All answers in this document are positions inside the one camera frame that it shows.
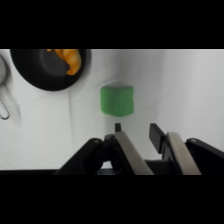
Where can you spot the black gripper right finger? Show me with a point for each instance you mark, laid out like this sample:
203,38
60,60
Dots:
181,156

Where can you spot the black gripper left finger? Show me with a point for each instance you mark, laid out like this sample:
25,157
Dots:
133,156

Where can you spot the black bowl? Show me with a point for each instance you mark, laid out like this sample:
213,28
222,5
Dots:
36,68

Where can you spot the orange toy croissant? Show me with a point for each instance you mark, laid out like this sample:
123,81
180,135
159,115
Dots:
70,60

